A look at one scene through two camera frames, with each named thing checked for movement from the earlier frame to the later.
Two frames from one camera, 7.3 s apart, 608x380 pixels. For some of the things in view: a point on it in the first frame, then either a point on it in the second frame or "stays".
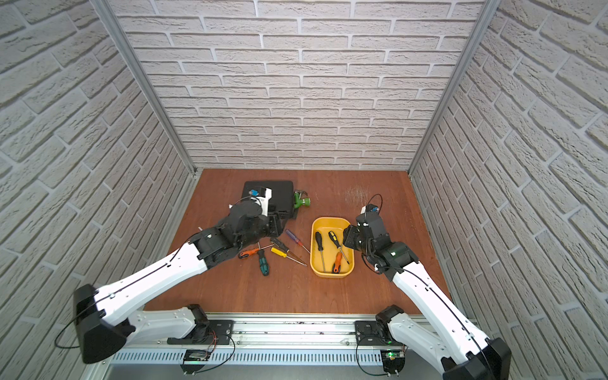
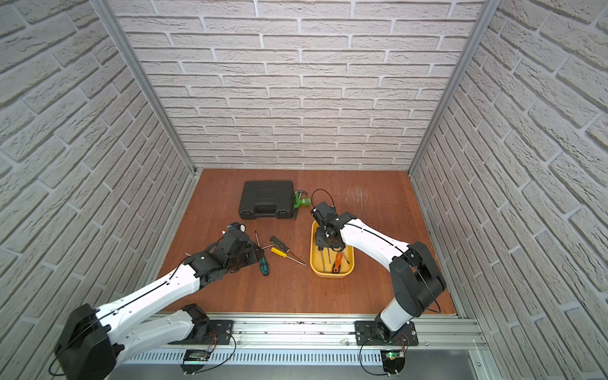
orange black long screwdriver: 336,267 stays
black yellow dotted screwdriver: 286,248 stays
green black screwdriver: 263,262 stays
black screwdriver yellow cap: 319,242 stays
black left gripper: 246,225 to 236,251
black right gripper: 349,236 to 320,241
